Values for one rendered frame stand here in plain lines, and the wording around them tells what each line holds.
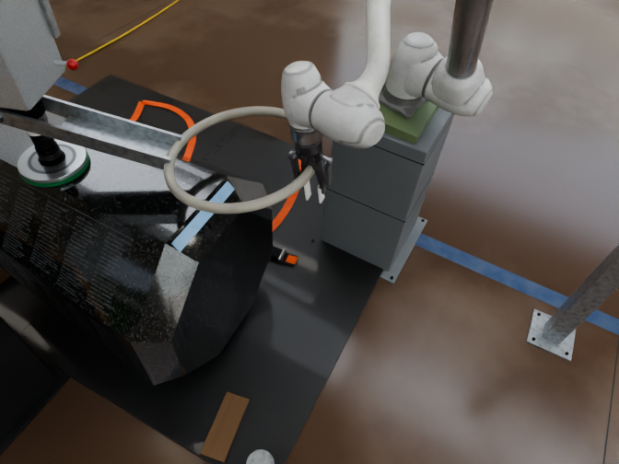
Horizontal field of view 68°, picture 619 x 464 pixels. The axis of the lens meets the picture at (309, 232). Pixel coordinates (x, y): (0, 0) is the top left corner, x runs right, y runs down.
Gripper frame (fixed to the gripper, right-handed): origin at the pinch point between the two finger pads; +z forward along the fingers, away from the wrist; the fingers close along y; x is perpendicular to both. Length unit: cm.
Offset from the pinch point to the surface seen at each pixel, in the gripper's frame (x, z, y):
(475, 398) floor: 1, 103, -65
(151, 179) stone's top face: 9, 1, 56
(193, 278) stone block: 31.7, 16.8, 29.8
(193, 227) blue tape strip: 20.2, 6.5, 33.5
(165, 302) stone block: 41, 19, 35
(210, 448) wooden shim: 63, 84, 25
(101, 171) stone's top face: 13, -2, 72
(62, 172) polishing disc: 21, -6, 80
